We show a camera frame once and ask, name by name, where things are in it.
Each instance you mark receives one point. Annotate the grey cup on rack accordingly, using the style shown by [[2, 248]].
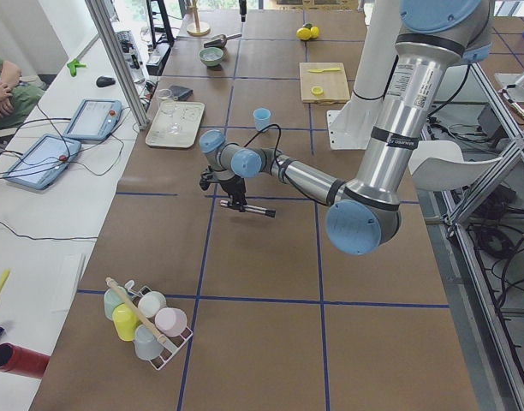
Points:
[[146, 345]]

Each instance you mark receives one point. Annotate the white wire cup rack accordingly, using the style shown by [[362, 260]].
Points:
[[173, 344]]

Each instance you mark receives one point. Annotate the clear wine glass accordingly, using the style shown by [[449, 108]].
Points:
[[167, 99]]

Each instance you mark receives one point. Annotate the yellow cup on rack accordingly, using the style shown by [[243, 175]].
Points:
[[125, 322]]

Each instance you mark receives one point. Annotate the pink cup on rack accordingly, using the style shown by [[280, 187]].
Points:
[[171, 321]]

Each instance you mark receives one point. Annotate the wooden mug tree stand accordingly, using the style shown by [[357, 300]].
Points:
[[197, 27]]

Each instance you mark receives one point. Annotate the yellow lemon half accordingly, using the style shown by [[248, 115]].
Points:
[[317, 90]]

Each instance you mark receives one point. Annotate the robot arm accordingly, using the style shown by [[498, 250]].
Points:
[[364, 212]]

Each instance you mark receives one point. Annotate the light blue plastic cup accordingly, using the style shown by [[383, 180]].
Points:
[[262, 119]]

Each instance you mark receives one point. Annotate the blue teach pendant far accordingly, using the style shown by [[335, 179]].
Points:
[[94, 119]]

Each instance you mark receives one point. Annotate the cream bear serving tray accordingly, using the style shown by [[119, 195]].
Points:
[[188, 115]]

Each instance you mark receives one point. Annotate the yellow plastic knife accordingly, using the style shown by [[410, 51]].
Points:
[[323, 70]]

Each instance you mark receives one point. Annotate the green cup on rack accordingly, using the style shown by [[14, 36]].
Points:
[[111, 302]]

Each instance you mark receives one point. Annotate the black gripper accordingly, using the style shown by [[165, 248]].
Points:
[[234, 187]]

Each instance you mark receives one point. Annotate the green bowl of ice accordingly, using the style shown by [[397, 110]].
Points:
[[211, 56]]

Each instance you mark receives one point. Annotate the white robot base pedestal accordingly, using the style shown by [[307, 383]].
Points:
[[350, 128]]

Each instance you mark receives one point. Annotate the blue teach pendant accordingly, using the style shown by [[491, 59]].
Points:
[[94, 119], [43, 162]]

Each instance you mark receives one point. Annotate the red cylinder can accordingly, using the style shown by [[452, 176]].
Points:
[[22, 361]]

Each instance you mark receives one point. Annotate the steel ice scoop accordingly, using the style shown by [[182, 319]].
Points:
[[220, 40]]

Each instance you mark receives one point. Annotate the bamboo cutting board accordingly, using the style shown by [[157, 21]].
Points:
[[335, 84]]

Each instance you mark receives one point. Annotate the white cup on rack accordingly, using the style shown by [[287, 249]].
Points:
[[151, 303]]

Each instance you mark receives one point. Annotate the blue teach pendant near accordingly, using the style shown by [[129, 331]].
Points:
[[43, 162]]

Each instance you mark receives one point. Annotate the black computer mouse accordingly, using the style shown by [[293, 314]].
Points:
[[104, 81]]

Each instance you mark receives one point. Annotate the whole yellow lemon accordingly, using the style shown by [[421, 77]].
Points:
[[304, 34]]

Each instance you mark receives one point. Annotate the wooden rack handle stick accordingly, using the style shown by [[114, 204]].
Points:
[[111, 283]]

